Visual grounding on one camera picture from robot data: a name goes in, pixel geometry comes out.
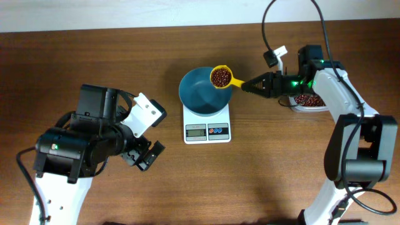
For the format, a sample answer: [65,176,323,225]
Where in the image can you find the yellow measuring scoop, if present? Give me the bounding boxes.
[209,65,244,89]

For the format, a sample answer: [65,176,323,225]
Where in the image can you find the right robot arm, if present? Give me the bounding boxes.
[241,45,398,224]

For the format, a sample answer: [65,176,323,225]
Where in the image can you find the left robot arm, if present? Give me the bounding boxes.
[30,84,167,224]

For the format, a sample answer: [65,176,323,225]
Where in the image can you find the red beans in scoop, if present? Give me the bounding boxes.
[211,68,231,88]

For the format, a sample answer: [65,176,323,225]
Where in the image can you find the white digital kitchen scale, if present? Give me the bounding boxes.
[183,104,231,144]

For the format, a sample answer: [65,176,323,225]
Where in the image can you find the teal blue bowl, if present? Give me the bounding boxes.
[179,67,233,116]

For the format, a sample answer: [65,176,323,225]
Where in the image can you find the clear plastic container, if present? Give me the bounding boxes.
[289,96,328,113]

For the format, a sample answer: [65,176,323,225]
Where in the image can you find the left black cable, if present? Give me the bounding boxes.
[16,146,48,225]

